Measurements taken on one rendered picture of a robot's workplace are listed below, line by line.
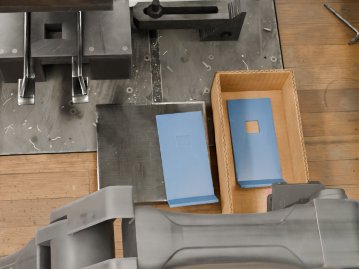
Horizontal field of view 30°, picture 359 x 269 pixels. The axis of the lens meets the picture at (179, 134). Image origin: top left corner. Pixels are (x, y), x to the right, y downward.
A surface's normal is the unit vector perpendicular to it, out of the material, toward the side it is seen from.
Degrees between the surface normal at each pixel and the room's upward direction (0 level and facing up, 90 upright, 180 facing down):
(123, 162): 0
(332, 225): 13
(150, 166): 0
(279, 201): 33
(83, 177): 0
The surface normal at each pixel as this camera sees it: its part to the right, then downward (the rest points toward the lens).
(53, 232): -0.69, -0.20
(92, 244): 0.41, -0.36
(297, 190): 0.10, 0.21
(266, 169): 0.07, -0.36
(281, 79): 0.07, 0.93
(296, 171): -0.99, 0.04
